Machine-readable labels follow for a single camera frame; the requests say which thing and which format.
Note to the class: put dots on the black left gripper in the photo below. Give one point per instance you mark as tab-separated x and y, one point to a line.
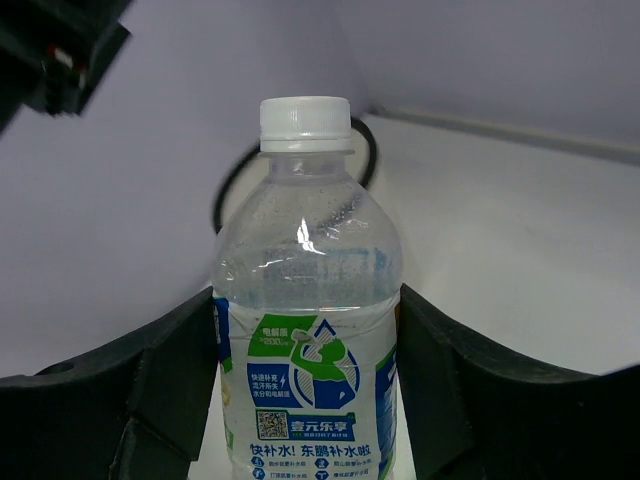
55	54

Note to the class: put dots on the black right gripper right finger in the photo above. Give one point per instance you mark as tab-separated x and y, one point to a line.
476	409

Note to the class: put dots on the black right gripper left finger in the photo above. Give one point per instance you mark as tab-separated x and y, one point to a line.
134	408

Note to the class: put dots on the clear bottle white cap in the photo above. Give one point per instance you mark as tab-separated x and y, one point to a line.
306	316

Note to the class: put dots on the black rimmed white bin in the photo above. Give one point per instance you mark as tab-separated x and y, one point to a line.
296	170

